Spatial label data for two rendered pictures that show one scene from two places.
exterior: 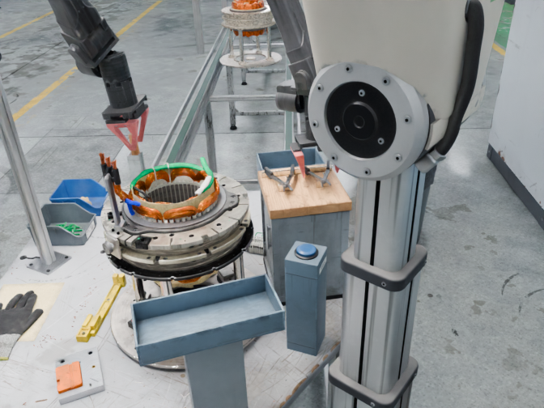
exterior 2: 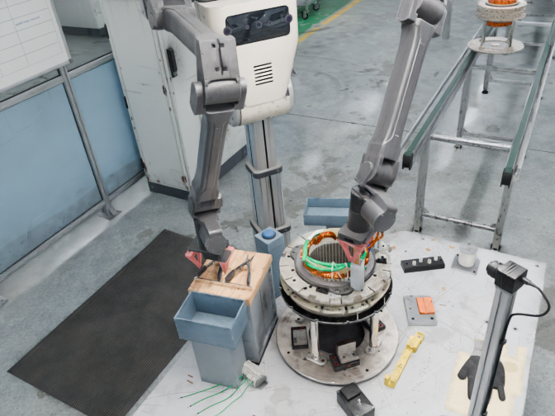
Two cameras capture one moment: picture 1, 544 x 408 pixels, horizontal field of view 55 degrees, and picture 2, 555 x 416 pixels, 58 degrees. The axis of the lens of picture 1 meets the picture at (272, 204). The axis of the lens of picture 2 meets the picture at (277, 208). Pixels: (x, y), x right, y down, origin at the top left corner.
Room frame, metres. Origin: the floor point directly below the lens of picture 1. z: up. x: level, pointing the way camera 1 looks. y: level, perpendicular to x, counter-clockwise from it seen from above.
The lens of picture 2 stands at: (2.01, 0.61, 2.05)
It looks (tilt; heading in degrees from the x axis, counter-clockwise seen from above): 35 degrees down; 209
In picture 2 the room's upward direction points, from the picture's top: 6 degrees counter-clockwise
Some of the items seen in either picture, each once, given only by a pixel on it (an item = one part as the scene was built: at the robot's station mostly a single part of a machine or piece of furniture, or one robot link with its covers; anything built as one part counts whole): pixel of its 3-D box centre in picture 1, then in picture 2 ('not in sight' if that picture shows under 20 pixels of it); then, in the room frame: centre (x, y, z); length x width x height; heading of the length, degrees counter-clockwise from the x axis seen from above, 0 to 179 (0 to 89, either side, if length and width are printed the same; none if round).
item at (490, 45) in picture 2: not in sight; (498, 25); (-2.02, 0.36, 0.94); 0.39 x 0.39 x 0.30
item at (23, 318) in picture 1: (9, 321); (484, 371); (0.96, 0.65, 0.79); 0.24 x 0.13 x 0.02; 177
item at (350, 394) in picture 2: not in sight; (355, 403); (1.21, 0.35, 0.81); 0.10 x 0.06 x 0.06; 54
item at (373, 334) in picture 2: (134, 269); (374, 323); (1.00, 0.34, 0.91); 0.02 x 0.02 x 0.21
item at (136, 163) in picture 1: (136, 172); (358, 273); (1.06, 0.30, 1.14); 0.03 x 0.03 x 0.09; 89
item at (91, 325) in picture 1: (102, 305); (405, 356); (1.00, 0.43, 0.80); 0.22 x 0.04 x 0.03; 171
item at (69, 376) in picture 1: (69, 376); (425, 305); (0.77, 0.45, 0.80); 0.07 x 0.05 x 0.01; 22
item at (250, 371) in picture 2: (261, 244); (252, 373); (1.23, 0.03, 0.80); 0.10 x 0.05 x 0.04; 71
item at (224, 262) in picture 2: (308, 159); (220, 259); (1.12, -0.09, 1.12); 0.07 x 0.07 x 0.09; 8
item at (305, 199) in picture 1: (302, 189); (231, 274); (1.10, -0.07, 1.05); 0.20 x 0.19 x 0.02; 8
